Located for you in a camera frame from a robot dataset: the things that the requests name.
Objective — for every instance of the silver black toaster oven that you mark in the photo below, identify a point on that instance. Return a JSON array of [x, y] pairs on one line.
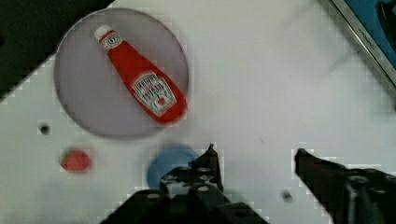
[[373, 24]]

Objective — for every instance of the red toy strawberry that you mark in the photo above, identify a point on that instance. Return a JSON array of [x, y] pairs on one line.
[[76, 161]]

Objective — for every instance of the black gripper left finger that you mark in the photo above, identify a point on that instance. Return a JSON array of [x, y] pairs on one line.
[[186, 170]]

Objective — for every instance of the red ketchup bottle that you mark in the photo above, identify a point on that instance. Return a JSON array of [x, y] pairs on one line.
[[156, 93]]

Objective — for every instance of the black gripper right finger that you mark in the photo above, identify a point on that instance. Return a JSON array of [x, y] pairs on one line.
[[350, 196]]

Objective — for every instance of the grey round plate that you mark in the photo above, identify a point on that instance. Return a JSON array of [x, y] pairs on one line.
[[87, 84]]

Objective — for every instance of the blue cup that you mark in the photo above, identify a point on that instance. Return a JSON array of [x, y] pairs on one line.
[[165, 165]]

